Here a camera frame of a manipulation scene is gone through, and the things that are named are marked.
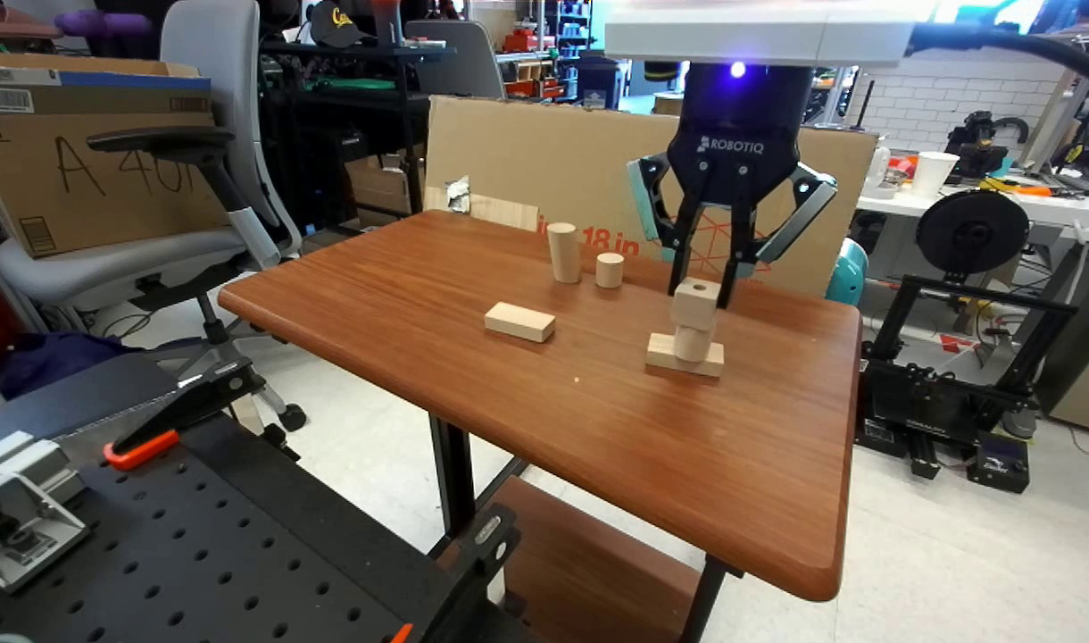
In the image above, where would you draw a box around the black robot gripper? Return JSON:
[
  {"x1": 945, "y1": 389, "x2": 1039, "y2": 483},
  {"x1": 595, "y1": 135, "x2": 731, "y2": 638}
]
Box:
[{"x1": 630, "y1": 61, "x2": 841, "y2": 307}]

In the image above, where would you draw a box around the wooden cube with hole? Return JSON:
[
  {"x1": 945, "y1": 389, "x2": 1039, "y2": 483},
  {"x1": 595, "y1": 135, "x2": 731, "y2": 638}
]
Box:
[{"x1": 673, "y1": 277, "x2": 721, "y2": 331}]

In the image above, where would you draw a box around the flat wooden base block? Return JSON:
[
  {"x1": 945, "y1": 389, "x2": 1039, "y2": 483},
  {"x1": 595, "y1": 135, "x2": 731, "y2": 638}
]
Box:
[{"x1": 647, "y1": 331, "x2": 725, "y2": 378}]

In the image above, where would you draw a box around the rectangular wooden block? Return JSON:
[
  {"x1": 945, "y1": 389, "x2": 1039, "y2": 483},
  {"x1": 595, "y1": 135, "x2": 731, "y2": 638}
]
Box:
[{"x1": 487, "y1": 303, "x2": 558, "y2": 343}]

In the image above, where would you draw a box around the short wooden cylinder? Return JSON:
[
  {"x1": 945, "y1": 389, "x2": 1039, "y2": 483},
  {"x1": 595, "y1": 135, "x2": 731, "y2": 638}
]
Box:
[{"x1": 595, "y1": 254, "x2": 626, "y2": 291}]

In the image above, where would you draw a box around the tall wooden cylinder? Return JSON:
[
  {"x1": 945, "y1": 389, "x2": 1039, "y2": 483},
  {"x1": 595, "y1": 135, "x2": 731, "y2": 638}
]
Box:
[{"x1": 548, "y1": 220, "x2": 582, "y2": 281}]

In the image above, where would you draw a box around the large cardboard panel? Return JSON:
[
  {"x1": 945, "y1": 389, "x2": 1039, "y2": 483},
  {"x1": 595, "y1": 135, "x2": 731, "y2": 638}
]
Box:
[{"x1": 422, "y1": 98, "x2": 876, "y2": 300}]

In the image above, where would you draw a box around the black filament spool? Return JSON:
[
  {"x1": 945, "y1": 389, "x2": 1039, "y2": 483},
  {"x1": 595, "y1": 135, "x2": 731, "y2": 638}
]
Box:
[{"x1": 913, "y1": 188, "x2": 1030, "y2": 277}]

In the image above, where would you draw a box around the black 3D printer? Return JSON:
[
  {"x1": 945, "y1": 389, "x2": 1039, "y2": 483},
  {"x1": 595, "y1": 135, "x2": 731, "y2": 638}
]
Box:
[{"x1": 857, "y1": 275, "x2": 1074, "y2": 493}]

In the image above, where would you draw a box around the black table leg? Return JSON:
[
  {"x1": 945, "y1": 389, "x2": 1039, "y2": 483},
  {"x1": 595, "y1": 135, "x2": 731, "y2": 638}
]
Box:
[{"x1": 429, "y1": 417, "x2": 476, "y2": 535}]

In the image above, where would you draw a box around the black orange clamp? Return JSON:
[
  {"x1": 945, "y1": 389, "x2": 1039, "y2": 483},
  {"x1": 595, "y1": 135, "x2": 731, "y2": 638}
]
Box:
[{"x1": 101, "y1": 364, "x2": 256, "y2": 472}]

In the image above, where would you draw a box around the grey office chair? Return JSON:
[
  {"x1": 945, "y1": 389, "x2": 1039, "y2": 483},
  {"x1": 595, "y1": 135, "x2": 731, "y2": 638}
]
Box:
[{"x1": 0, "y1": 0, "x2": 312, "y2": 437}]

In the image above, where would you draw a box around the black perforated workbench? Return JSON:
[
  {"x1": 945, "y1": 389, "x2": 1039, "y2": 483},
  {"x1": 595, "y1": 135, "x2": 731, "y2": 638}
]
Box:
[{"x1": 0, "y1": 349, "x2": 524, "y2": 643}]

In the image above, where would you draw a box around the cardboard box with writing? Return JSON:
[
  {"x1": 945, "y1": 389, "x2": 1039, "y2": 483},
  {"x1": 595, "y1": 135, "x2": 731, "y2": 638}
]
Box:
[{"x1": 0, "y1": 52, "x2": 224, "y2": 257}]

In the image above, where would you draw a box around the grey metal bracket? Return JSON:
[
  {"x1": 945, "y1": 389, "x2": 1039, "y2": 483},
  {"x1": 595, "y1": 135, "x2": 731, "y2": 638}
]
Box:
[{"x1": 0, "y1": 433, "x2": 86, "y2": 592}]

